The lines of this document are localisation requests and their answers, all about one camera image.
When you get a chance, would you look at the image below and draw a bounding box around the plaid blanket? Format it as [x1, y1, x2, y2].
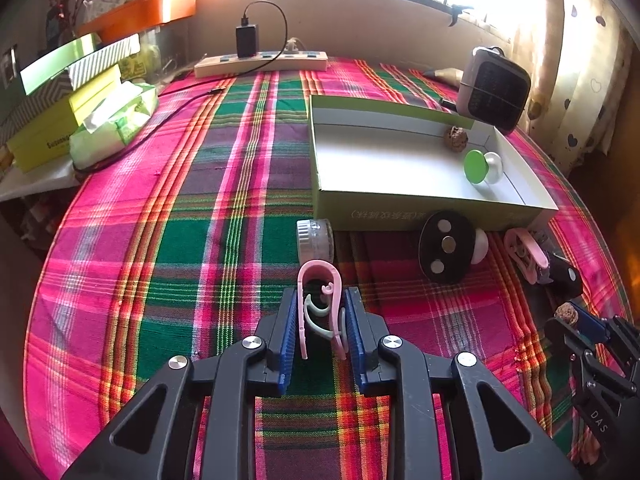
[24, 57, 634, 480]

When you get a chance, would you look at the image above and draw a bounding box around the yellow-green packet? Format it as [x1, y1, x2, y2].
[120, 45, 163, 81]

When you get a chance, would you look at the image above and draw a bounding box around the white power strip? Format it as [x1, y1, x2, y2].
[194, 51, 329, 79]

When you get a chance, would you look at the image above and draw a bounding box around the black charger cable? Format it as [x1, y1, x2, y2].
[242, 1, 290, 74]

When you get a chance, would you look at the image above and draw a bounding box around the pink and grey clip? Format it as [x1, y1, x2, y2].
[297, 260, 349, 361]

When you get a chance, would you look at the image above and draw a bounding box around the green and white cardboard box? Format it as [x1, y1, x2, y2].
[307, 94, 560, 232]

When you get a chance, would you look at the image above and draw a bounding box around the black oval disc white base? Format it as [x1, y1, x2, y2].
[418, 209, 479, 285]

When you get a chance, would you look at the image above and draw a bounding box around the thin black cable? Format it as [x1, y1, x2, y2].
[75, 87, 227, 181]

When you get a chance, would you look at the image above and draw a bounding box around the small grey fan heater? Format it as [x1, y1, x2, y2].
[456, 46, 532, 136]

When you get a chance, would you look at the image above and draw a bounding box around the black window hook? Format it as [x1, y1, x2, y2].
[448, 4, 475, 28]

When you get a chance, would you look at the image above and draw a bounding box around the black charger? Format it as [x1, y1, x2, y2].
[235, 24, 260, 59]

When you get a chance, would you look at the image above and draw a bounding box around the green-capped white knob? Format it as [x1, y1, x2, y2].
[463, 150, 503, 187]

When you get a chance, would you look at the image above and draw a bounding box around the green tissue pack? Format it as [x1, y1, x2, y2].
[69, 81, 160, 170]

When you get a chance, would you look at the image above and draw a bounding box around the white round knob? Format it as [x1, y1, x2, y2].
[472, 229, 490, 267]

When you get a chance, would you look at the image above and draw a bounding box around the beige cone-shaped tube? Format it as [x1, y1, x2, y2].
[425, 67, 462, 87]

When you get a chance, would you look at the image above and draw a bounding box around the orange box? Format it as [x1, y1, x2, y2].
[77, 0, 198, 45]

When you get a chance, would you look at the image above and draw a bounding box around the heart-print curtain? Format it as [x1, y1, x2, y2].
[492, 0, 632, 173]

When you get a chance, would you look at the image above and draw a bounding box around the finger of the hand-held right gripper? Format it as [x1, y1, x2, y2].
[544, 316, 637, 402]
[569, 303, 640, 358]

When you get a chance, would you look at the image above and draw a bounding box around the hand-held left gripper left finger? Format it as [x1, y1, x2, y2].
[62, 287, 302, 480]

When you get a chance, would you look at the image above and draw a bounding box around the green box lid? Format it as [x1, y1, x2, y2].
[19, 33, 102, 96]

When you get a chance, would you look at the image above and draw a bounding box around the clear jar with white lid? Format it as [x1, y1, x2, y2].
[296, 218, 335, 263]

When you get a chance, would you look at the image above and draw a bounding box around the small black cylinder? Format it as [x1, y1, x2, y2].
[546, 254, 584, 298]

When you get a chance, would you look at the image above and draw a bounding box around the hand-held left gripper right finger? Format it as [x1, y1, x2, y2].
[345, 287, 581, 480]

